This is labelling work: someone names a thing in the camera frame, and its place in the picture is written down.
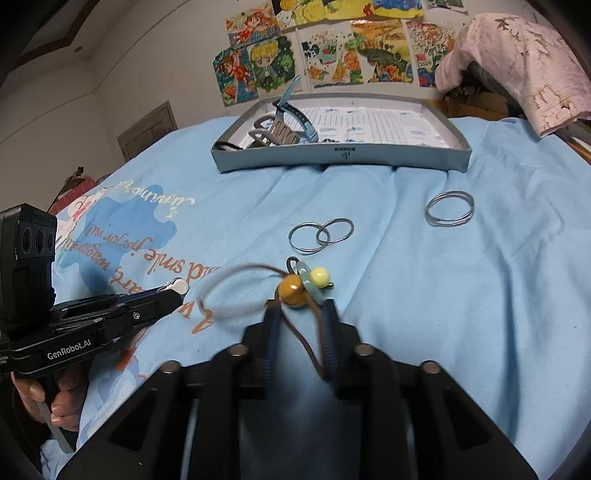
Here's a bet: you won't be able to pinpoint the wooden bed frame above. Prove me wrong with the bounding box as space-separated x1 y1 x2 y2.
443 85 525 121

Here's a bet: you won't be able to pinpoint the brown hair tie with beads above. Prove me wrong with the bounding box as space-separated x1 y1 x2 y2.
199 257 335 381

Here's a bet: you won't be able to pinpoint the blue hair claw clip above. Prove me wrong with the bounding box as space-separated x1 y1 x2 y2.
274 76 320 144

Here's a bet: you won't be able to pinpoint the large metal rings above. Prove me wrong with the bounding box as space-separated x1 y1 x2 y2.
424 189 476 228

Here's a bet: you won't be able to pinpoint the group of colourful wall drawings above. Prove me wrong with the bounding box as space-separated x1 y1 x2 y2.
212 0 468 110

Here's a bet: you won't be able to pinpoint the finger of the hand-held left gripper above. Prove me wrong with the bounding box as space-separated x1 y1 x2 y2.
55 285 183 319
92 300 183 337

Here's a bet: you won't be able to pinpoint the small linked metal rings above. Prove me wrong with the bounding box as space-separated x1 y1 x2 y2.
288 217 356 255

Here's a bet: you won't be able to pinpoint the red plaid cloth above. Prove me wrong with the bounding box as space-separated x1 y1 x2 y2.
48 174 99 217

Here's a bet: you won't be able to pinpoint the small brown door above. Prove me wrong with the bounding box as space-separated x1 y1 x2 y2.
116 101 179 162

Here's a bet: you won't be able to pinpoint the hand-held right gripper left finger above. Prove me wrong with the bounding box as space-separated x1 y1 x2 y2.
58 305 283 480

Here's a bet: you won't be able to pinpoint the person's left hand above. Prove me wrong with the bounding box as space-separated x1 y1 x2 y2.
11 367 89 433

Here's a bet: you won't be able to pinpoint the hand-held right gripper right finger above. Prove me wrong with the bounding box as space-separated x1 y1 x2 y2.
318 298 540 480

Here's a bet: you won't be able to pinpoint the grey cardboard box tray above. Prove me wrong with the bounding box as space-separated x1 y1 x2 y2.
211 92 473 175

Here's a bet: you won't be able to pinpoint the beige hair claw clip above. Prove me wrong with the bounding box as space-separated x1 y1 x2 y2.
248 115 302 149

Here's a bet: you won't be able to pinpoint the pink floral blanket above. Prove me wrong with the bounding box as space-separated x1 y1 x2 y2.
434 13 591 137

